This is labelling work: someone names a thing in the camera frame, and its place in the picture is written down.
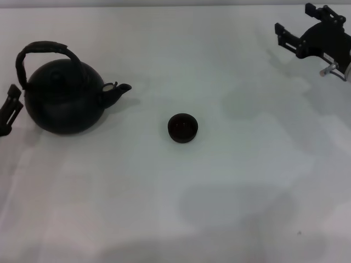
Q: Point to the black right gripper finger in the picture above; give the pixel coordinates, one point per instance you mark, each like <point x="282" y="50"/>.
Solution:
<point x="288" y="38"/>
<point x="326" y="12"/>

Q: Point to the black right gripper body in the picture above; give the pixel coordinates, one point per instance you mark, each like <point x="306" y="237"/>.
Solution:
<point x="326" y="39"/>

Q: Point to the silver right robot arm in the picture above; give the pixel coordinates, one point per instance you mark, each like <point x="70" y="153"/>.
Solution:
<point x="348" y="72"/>

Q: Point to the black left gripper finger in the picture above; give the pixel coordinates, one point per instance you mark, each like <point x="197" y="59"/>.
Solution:
<point x="11" y="109"/>

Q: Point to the small dark brown teacup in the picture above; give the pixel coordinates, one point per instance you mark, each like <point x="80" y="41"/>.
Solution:
<point x="183" y="128"/>

